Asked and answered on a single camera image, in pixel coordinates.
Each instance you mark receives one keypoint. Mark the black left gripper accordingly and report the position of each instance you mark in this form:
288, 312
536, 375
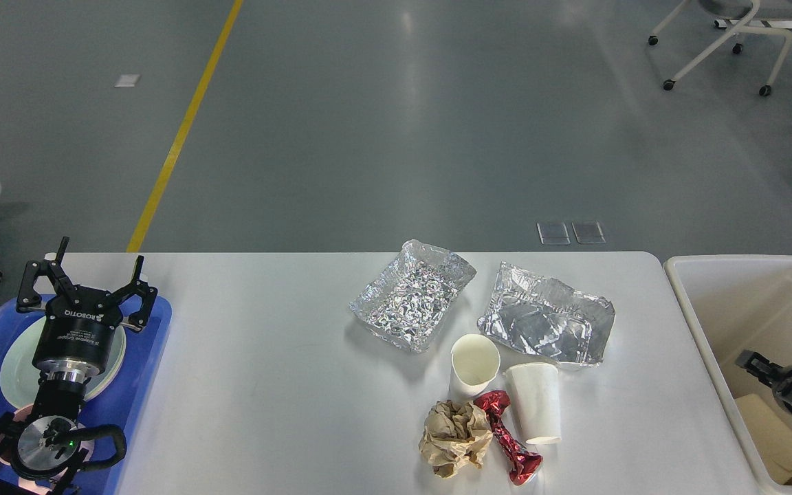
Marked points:
78, 337

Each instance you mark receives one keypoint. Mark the brown paper bag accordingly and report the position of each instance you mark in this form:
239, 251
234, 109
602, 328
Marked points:
771, 436

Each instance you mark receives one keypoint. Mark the mint green plate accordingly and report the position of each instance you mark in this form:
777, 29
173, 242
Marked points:
19, 379

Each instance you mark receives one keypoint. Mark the foil sheet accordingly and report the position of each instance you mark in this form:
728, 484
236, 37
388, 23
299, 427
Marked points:
542, 317

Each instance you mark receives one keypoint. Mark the brown paper ball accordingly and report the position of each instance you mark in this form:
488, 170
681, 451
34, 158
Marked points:
455, 435

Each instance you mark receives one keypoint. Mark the foil tray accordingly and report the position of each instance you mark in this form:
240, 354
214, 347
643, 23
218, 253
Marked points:
406, 303

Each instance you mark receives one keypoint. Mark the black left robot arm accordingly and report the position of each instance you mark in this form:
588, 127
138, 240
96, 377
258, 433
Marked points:
62, 392

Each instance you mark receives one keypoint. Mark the beige plastic bin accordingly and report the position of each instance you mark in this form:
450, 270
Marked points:
733, 304

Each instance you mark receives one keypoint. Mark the blue plastic tray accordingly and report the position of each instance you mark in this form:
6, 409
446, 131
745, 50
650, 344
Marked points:
120, 403

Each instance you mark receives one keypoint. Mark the white paper cup inverted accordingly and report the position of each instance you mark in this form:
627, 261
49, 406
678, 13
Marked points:
535, 394

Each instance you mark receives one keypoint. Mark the red foil wrapper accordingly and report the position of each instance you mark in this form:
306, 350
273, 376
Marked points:
524, 463

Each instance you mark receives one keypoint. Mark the white paper cup upright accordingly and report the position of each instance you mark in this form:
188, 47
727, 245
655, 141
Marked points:
474, 363

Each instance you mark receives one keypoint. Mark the white rolling chair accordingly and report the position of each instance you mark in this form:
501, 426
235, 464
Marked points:
738, 19

